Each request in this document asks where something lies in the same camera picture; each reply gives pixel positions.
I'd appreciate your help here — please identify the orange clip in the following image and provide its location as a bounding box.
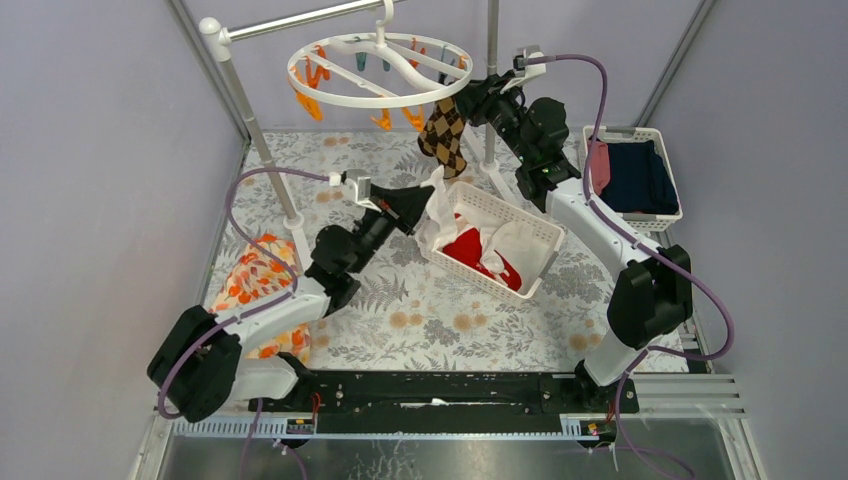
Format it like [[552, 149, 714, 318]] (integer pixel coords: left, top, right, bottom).
[[401, 105, 426, 132], [295, 90, 323, 122], [370, 109, 393, 131]]

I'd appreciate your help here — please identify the pink garment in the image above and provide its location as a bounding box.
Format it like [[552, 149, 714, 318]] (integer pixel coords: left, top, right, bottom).
[[587, 137, 612, 196]]

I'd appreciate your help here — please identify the white sock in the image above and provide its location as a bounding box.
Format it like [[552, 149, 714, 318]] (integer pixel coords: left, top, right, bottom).
[[479, 221, 534, 274], [415, 166, 458, 251]]

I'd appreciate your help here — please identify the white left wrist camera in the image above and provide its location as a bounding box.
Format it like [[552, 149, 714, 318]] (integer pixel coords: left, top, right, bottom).
[[328, 169, 378, 211]]

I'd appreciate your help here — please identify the grey horizontal rack bar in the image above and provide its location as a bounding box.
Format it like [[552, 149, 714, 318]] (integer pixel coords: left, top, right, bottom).
[[219, 0, 385, 45]]

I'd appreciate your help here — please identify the navy garment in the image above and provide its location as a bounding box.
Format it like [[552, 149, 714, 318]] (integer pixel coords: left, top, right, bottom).
[[598, 140, 680, 215]]

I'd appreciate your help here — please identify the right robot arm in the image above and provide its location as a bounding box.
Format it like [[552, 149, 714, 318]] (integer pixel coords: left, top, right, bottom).
[[454, 75, 693, 412]]

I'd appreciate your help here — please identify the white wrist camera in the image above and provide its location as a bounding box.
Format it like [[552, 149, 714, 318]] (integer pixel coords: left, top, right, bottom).
[[328, 169, 378, 211], [500, 45, 546, 93]]

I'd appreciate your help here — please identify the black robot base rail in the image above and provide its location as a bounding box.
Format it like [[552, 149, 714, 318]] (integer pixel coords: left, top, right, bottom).
[[249, 370, 640, 435]]

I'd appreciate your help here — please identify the white rack right foot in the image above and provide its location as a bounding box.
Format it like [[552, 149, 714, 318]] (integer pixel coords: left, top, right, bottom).
[[462, 126, 519, 206]]

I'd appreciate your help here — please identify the grey left rack pole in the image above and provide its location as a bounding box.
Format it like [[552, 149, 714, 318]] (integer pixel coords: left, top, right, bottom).
[[197, 18, 303, 231]]

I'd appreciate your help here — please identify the floral orange cloth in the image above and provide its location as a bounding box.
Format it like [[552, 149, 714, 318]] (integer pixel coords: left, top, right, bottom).
[[206, 244, 311, 365]]

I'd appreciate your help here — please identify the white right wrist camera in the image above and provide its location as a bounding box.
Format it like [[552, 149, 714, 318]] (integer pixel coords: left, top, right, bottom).
[[500, 45, 546, 93]]

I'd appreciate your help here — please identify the white round clip hanger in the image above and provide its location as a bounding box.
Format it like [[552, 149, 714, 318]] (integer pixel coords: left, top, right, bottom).
[[287, 1, 473, 110]]

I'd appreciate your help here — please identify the floral grey tablecloth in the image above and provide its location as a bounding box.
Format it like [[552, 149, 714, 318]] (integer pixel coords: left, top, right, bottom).
[[262, 132, 614, 372]]

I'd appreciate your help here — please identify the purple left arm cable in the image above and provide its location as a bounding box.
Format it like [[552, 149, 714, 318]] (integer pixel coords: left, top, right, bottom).
[[156, 166, 333, 421]]

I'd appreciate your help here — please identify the orange right clip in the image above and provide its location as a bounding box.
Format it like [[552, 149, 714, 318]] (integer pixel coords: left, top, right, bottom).
[[370, 109, 393, 131]]

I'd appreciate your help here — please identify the orange front left clip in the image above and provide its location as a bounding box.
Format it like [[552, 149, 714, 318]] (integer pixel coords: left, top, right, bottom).
[[295, 90, 323, 122]]

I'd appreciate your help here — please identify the white perforated sock basket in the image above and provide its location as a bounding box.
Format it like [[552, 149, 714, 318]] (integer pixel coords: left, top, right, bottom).
[[416, 182, 565, 304]]

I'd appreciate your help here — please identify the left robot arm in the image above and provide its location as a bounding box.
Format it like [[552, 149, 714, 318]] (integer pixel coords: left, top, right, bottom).
[[147, 185, 438, 423]]

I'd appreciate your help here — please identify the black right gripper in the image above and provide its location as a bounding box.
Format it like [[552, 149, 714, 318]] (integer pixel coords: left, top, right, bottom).
[[447, 70, 534, 166]]

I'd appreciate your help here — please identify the red snowflake sock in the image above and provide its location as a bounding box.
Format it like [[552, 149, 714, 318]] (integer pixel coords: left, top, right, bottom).
[[441, 213, 524, 291]]

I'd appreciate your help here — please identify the white basket with clothes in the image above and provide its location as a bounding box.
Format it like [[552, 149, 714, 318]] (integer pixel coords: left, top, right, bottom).
[[578, 125, 683, 232]]

